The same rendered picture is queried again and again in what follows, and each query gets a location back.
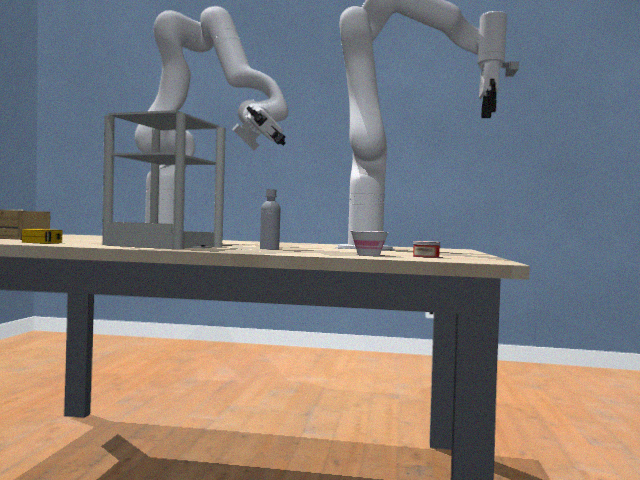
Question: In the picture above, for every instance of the dark grey cylinder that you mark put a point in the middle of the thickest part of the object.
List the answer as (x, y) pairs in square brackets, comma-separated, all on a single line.
[(270, 222)]

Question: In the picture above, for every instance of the grey cup with pink band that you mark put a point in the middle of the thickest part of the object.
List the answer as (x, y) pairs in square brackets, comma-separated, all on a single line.
[(369, 243)]

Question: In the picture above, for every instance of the brown wooden crate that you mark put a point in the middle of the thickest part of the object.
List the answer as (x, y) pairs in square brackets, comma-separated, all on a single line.
[(20, 219)]

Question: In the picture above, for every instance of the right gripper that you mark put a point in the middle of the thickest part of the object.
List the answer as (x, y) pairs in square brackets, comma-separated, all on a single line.
[(266, 129)]

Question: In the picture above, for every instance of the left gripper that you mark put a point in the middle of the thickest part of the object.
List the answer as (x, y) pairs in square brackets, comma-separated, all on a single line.
[(489, 75)]

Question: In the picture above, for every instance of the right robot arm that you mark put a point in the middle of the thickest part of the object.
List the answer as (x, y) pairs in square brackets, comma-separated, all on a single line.
[(172, 31)]

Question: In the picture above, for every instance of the small red tin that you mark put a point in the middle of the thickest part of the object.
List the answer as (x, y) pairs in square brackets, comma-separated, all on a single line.
[(426, 249)]

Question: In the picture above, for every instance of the grey shelving unit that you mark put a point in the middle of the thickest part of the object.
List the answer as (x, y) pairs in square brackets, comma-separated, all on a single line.
[(154, 234)]

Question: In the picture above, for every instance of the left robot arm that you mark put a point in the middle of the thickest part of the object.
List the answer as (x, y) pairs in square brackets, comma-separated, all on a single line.
[(359, 27)]

